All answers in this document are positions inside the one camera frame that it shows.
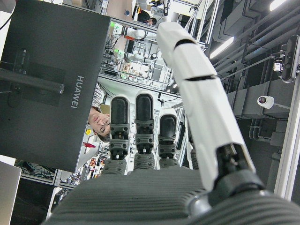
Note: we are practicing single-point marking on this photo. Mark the distant person dark hair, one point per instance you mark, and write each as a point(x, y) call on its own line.
point(145, 17)

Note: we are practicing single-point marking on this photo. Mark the black Huawei monitor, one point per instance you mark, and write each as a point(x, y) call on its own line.
point(42, 126)

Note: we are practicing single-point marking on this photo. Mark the small grey webcam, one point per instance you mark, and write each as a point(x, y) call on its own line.
point(277, 64)

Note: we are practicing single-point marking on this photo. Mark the brown cardboard box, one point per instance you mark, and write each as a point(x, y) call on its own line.
point(105, 108)

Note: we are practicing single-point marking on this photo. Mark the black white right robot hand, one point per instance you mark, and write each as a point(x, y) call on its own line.
point(140, 199)

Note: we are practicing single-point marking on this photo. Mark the ceiling light strip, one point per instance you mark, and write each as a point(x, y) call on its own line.
point(277, 4)
point(222, 47)

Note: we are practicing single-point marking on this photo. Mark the silver laptop edge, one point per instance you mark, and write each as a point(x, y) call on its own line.
point(8, 194)

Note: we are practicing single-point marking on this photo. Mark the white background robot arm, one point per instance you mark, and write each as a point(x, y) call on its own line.
point(138, 33)

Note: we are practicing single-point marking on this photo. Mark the black depth camera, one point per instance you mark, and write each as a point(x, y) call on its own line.
point(290, 59)

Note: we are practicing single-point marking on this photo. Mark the person with dark hair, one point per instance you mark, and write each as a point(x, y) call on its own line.
point(100, 124)

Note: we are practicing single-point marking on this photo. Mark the white aluminium post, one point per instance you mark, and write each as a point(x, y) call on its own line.
point(289, 145)

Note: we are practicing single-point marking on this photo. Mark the small red item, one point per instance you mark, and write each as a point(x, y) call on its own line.
point(89, 145)

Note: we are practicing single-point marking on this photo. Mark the white security camera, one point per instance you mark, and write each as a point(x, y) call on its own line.
point(264, 101)

